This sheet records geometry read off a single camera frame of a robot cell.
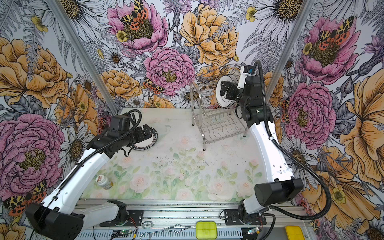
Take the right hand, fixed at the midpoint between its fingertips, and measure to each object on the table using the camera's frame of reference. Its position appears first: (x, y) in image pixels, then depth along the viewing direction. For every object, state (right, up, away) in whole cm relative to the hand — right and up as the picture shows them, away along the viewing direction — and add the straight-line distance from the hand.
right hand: (228, 88), depth 70 cm
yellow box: (+31, -68, +1) cm, 75 cm away
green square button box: (-10, -65, 0) cm, 66 cm away
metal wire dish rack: (-1, -15, +38) cm, 41 cm away
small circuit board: (-50, -67, +1) cm, 84 cm away
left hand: (-41, -24, +6) cm, 47 cm away
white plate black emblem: (+1, -4, +17) cm, 17 cm away
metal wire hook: (-24, -66, +2) cm, 70 cm away
